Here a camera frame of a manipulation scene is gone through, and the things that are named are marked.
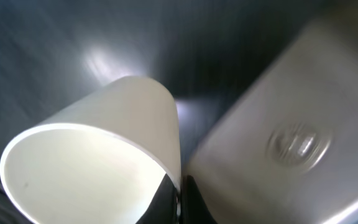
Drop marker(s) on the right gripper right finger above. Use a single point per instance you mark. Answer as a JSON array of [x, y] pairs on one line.
[[194, 205]]

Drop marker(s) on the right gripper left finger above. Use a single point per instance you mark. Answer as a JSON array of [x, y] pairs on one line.
[[163, 205]]

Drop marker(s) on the white cup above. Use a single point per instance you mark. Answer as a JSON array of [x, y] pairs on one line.
[[104, 149]]

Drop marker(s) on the steel sink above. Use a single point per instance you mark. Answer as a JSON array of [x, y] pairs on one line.
[[284, 137]]

